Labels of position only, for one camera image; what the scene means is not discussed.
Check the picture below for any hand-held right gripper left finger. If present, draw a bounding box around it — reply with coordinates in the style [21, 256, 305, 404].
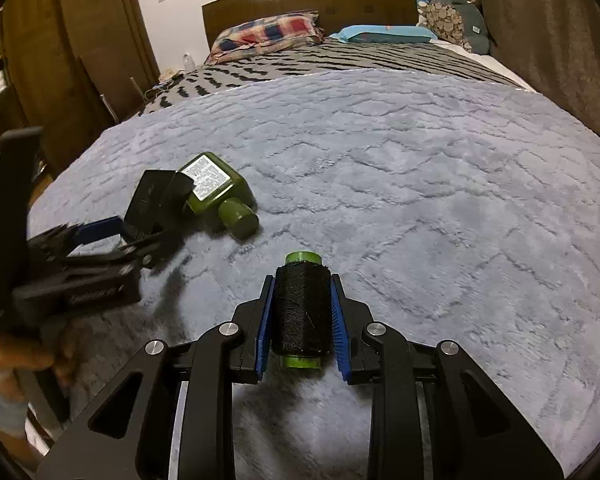
[35, 275, 276, 480]

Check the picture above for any white mattress sheet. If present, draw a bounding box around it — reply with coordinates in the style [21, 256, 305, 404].
[440, 40, 536, 92]

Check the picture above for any dark wooden headboard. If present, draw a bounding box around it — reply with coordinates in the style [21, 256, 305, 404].
[201, 0, 418, 53]

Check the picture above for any wooden wardrobe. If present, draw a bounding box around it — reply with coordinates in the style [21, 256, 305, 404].
[0, 0, 161, 176]

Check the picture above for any person's left forearm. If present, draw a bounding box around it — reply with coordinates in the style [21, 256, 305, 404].
[0, 385, 41, 466]

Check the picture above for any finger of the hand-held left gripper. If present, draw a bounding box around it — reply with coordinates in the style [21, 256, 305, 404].
[27, 216, 126, 261]
[62, 230, 183, 271]

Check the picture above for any grey fluffy blanket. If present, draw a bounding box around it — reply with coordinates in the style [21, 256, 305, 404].
[27, 67, 600, 480]

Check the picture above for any patterned plush toy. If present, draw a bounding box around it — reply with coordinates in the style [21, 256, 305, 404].
[420, 0, 491, 56]

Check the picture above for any brown curtain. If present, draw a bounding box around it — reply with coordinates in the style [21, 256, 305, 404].
[425, 0, 600, 156]

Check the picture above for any blue pillow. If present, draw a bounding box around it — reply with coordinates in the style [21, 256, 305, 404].
[330, 25, 438, 45]

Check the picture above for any white cable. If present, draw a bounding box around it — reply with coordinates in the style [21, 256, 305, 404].
[152, 76, 182, 97]

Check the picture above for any plaid pillow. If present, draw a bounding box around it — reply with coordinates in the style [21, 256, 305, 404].
[210, 14, 325, 58]

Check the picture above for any black striped bedsheet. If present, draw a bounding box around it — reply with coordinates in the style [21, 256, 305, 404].
[140, 40, 536, 116]

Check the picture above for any dark green bottle white label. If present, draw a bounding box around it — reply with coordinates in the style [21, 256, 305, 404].
[177, 151, 260, 242]

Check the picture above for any black thread spool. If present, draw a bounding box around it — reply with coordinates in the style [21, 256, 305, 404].
[271, 251, 331, 371]

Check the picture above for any black box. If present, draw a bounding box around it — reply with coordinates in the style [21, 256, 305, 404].
[122, 169, 197, 248]

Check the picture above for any person's left hand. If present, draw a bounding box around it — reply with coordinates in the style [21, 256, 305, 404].
[0, 329, 78, 402]

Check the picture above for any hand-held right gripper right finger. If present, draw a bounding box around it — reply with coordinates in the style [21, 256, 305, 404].
[330, 275, 563, 480]

